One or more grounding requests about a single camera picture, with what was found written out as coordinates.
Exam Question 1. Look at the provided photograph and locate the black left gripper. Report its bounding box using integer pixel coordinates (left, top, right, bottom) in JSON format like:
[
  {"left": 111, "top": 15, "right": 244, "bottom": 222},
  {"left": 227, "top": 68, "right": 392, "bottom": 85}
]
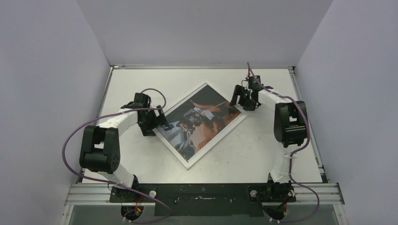
[{"left": 139, "top": 105, "right": 169, "bottom": 136}]

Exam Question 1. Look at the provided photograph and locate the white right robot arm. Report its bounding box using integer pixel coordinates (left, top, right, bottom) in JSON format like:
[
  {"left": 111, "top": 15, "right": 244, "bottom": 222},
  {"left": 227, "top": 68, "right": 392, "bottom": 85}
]
[{"left": 230, "top": 75, "right": 310, "bottom": 201}]

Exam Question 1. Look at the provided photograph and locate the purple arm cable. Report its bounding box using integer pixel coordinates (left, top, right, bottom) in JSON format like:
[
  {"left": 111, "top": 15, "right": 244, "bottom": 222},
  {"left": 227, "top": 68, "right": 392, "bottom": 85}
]
[
  {"left": 246, "top": 62, "right": 320, "bottom": 224},
  {"left": 61, "top": 88, "right": 173, "bottom": 225}
]

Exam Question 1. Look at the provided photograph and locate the aluminium front rail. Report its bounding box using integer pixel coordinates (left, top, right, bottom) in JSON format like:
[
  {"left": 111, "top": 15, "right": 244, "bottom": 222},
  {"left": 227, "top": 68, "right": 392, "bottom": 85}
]
[{"left": 65, "top": 183, "right": 344, "bottom": 206}]

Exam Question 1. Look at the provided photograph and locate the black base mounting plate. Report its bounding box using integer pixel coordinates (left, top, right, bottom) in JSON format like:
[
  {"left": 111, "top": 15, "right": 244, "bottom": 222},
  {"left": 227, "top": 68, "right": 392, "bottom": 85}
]
[{"left": 109, "top": 182, "right": 296, "bottom": 217}]

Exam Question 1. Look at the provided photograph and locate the white wooden picture frame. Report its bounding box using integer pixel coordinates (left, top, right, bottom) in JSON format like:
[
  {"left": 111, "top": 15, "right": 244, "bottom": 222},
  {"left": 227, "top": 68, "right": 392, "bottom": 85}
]
[{"left": 153, "top": 81, "right": 248, "bottom": 170}]

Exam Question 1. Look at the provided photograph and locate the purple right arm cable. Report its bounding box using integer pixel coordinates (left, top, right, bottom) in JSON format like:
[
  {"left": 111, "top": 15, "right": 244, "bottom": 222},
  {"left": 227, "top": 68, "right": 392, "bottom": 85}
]
[{"left": 246, "top": 62, "right": 320, "bottom": 224}]

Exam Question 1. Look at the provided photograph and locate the glossy photo print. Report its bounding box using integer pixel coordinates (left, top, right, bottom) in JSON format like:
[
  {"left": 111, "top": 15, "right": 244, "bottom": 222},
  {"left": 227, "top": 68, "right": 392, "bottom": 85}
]
[{"left": 157, "top": 84, "right": 243, "bottom": 162}]

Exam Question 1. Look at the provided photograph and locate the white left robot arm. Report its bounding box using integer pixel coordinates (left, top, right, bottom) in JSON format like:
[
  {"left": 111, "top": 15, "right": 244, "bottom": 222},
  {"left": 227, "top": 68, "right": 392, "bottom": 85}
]
[{"left": 79, "top": 91, "right": 170, "bottom": 202}]

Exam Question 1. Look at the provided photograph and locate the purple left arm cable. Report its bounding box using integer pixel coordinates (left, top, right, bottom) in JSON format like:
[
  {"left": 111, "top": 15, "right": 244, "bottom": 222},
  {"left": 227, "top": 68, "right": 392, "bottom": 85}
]
[{"left": 61, "top": 88, "right": 173, "bottom": 225}]

